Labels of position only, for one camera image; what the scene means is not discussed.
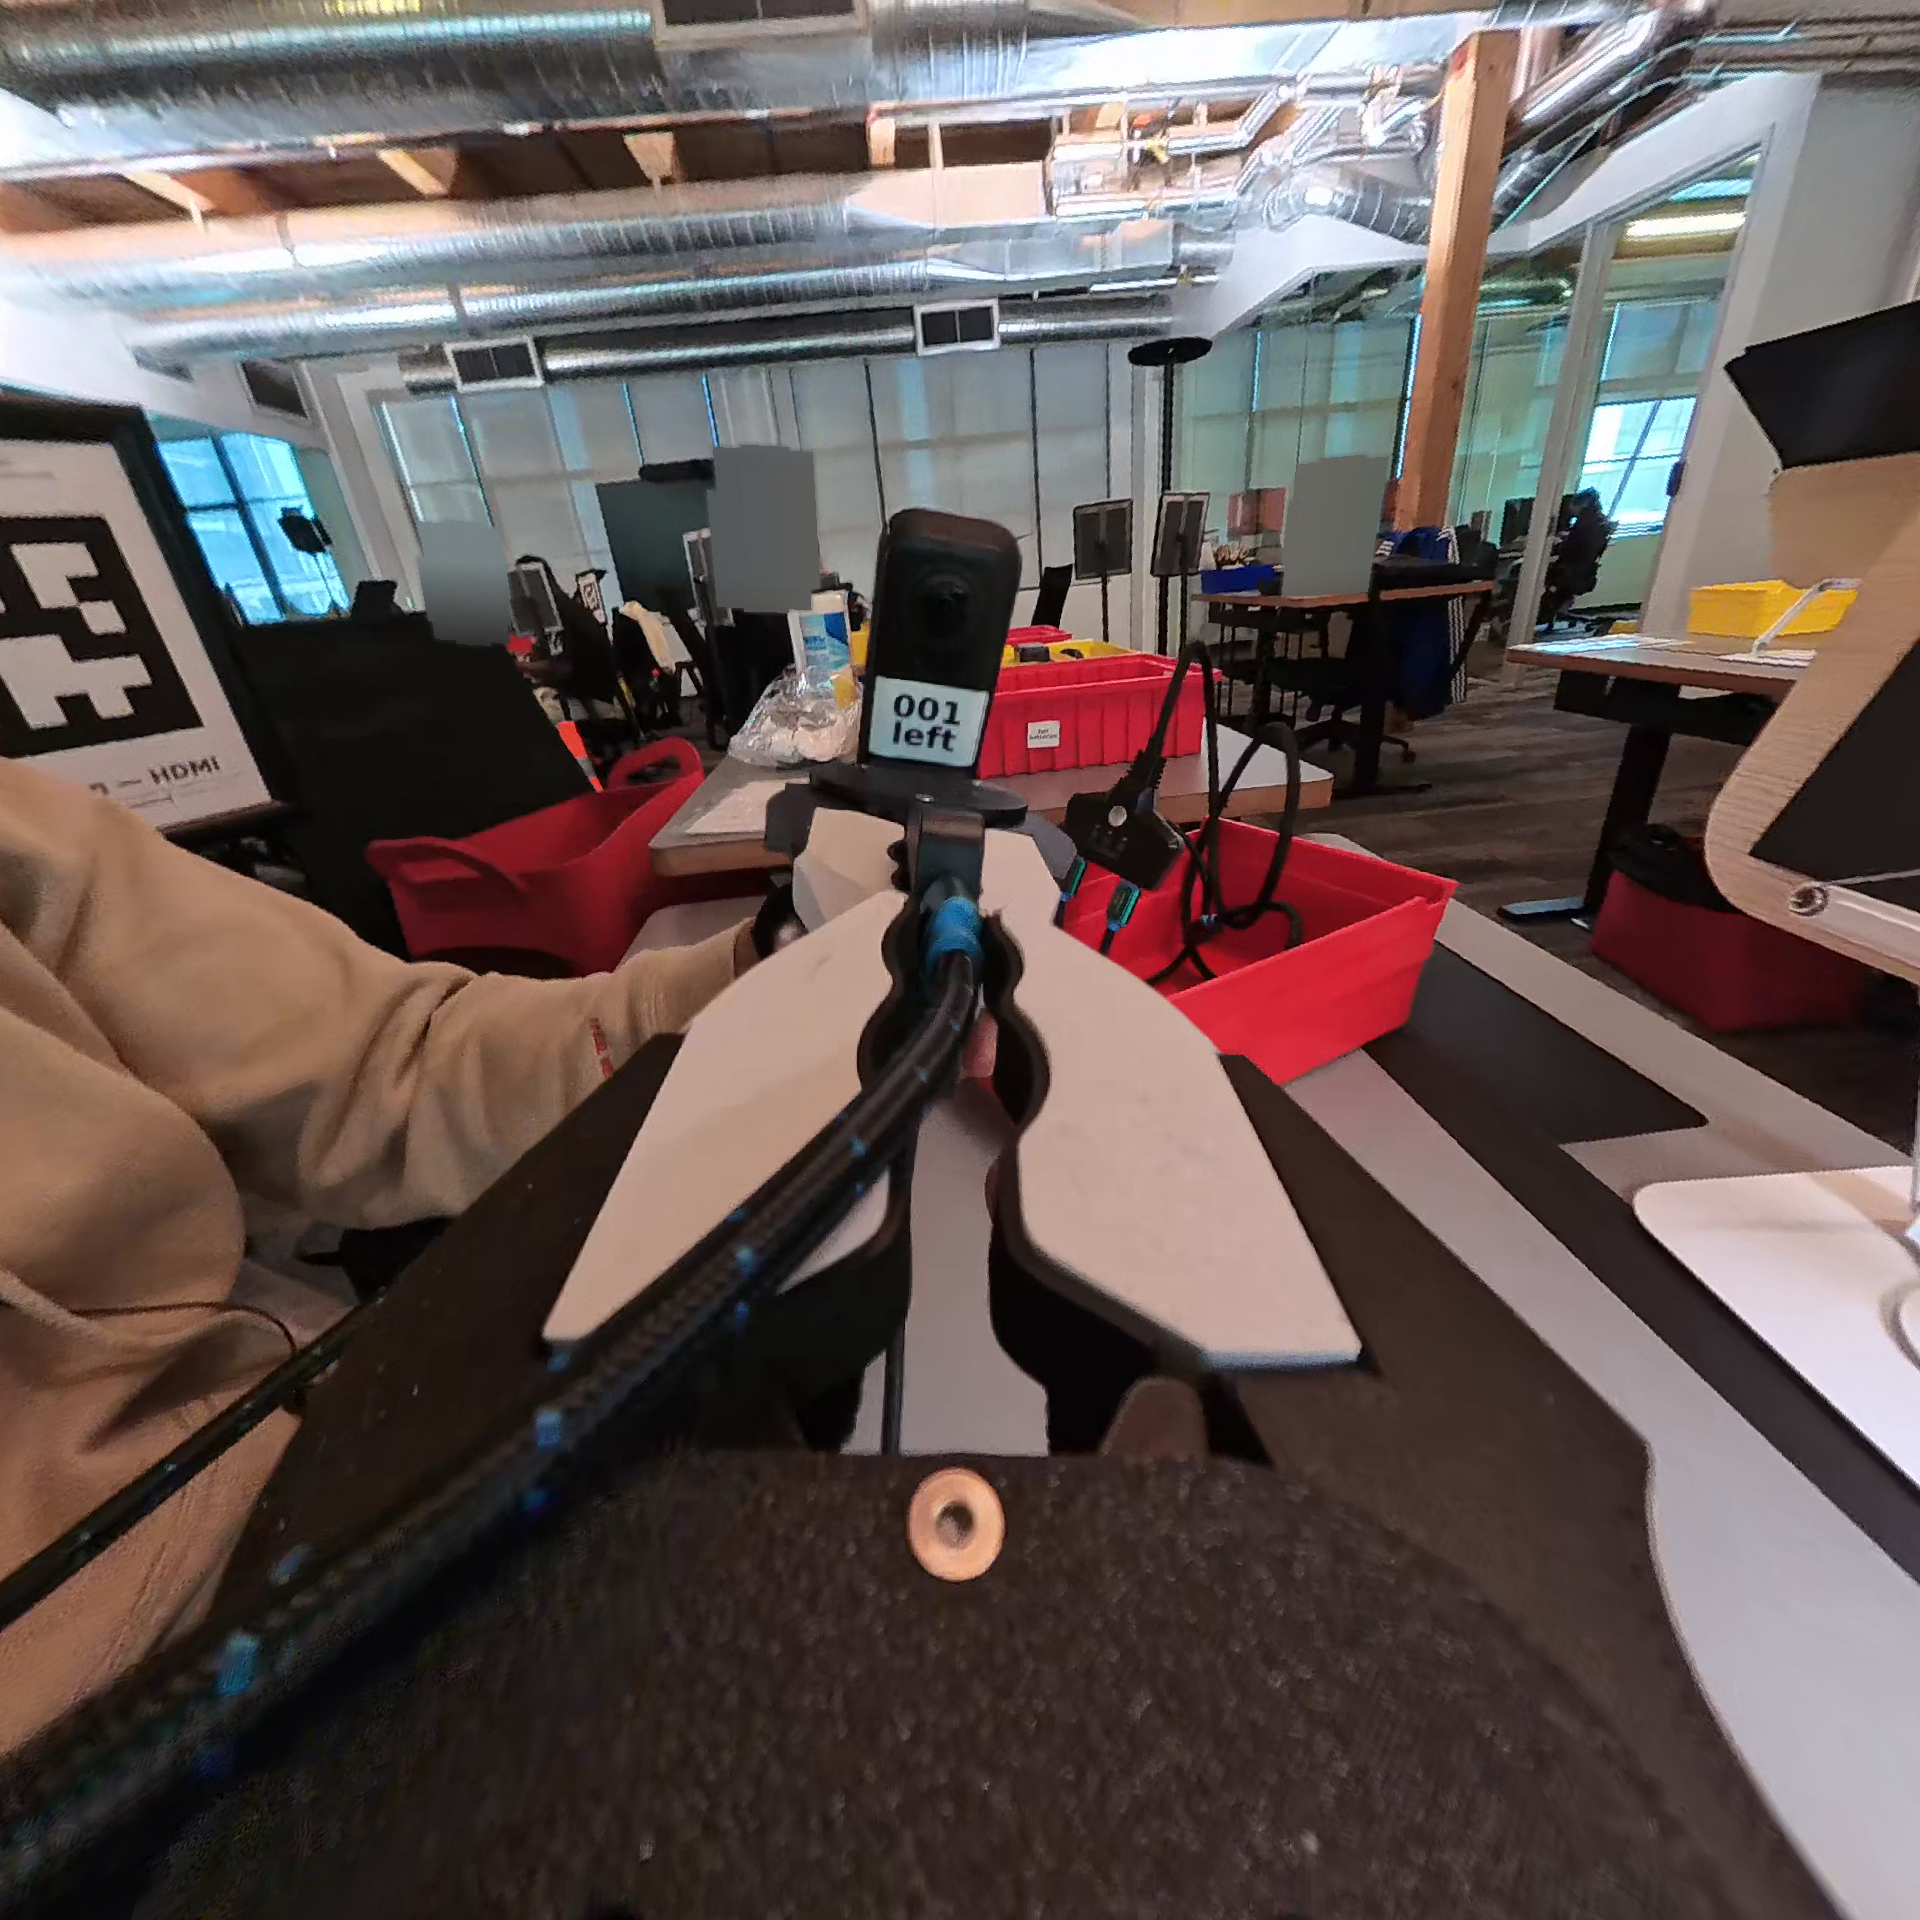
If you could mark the black sign on stand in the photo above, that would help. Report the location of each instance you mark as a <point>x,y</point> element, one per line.
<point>1178,531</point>
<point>1105,535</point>

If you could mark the silver ventilation duct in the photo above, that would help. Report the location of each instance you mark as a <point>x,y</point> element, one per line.
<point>599,225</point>

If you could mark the person's beige hoodie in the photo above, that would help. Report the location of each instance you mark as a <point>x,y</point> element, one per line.
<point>121,1052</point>

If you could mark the red ribbed bin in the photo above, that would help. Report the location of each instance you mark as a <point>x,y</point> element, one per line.
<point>1095,718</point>

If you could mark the red storage box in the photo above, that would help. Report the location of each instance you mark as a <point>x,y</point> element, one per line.
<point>1725,960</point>

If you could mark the white blue packet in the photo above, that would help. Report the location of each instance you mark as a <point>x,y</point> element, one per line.
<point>819,646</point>

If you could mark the red plastic basket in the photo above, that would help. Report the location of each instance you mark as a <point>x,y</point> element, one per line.
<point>527,886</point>

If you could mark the white board stand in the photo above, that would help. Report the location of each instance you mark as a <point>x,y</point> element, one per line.
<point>1770,1274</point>

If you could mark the black-framed marker sign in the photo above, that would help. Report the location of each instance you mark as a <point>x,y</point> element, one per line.
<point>89,631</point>

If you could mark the black panel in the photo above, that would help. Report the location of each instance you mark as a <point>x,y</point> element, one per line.
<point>406,751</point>

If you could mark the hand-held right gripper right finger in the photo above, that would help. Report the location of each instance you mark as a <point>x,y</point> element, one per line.
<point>1173,1199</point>

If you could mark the red plastic bin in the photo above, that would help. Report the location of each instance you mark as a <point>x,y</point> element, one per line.
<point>1320,974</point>

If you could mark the blue striped jacket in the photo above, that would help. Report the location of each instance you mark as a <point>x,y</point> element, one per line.
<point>1434,614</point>

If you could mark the wooden column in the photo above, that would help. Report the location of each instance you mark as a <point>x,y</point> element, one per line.
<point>1455,302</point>

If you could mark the yellow plastic bin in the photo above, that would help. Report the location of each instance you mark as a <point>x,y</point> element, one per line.
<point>1740,608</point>

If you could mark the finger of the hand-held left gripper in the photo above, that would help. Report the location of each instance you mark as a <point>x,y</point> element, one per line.
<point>840,886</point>
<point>1030,884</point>

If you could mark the black floor lamp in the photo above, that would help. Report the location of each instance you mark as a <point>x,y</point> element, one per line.
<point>1173,353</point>

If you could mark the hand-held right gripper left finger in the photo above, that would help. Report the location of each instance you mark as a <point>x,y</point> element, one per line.
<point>708,1140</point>

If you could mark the black adapter hub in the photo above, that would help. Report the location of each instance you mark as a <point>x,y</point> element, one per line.
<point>944,848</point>

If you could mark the clear plastic bag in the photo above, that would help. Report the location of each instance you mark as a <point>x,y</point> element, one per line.
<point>789,728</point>

